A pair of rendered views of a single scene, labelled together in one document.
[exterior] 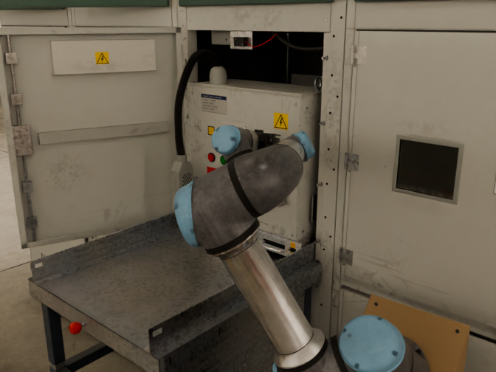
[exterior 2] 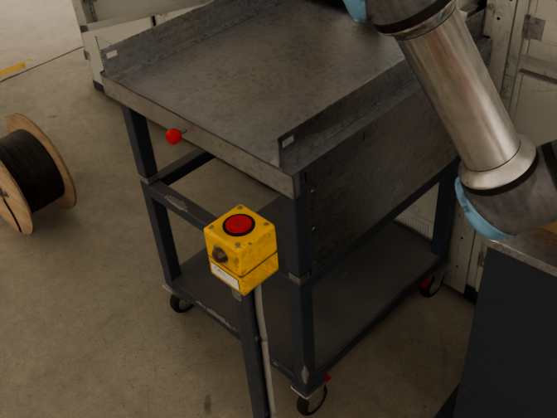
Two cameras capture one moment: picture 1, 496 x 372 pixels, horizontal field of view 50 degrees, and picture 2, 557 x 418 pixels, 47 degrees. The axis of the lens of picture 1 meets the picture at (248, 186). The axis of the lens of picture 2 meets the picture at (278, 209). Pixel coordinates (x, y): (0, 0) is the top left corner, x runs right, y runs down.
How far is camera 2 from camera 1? 0.22 m
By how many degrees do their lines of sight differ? 23
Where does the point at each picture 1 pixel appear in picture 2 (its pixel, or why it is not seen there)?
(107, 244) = (194, 22)
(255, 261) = (452, 41)
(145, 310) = (261, 111)
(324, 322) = not seen: hidden behind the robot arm
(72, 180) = not seen: outside the picture
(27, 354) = (100, 161)
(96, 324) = (201, 131)
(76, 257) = (157, 42)
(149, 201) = not seen: outside the picture
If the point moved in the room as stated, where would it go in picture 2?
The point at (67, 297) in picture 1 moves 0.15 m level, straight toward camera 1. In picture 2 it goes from (156, 95) to (167, 131)
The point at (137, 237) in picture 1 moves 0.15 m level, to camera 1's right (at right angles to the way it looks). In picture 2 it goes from (231, 10) to (289, 8)
